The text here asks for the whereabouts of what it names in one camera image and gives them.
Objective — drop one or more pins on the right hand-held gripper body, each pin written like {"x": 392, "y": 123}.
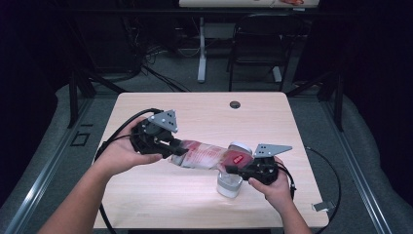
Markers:
{"x": 264, "y": 172}

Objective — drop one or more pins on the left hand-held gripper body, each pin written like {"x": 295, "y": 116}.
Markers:
{"x": 147, "y": 139}

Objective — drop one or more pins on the clear jar with grey lid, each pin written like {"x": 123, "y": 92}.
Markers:
{"x": 229, "y": 188}

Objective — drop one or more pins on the clear white sugar pouch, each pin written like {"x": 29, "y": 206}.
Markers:
{"x": 204, "y": 156}

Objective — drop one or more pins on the person's right hand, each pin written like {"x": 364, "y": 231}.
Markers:
{"x": 279, "y": 191}

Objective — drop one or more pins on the person's left hand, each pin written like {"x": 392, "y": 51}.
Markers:
{"x": 120, "y": 152}

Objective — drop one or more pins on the grey tape strip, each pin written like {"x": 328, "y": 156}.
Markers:
{"x": 323, "y": 205}

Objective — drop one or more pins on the black metal stand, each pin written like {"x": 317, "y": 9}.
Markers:
{"x": 73, "y": 97}
{"x": 338, "y": 100}

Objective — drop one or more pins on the white-legged wooden desk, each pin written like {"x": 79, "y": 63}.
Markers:
{"x": 202, "y": 48}

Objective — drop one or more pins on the black metal chair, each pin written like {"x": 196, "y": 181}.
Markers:
{"x": 264, "y": 39}

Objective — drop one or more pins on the orange-red thing on desk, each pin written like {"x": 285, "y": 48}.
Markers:
{"x": 292, "y": 2}

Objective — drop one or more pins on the aluminium floor rail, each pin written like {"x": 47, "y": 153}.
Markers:
{"x": 357, "y": 175}
{"x": 39, "y": 182}

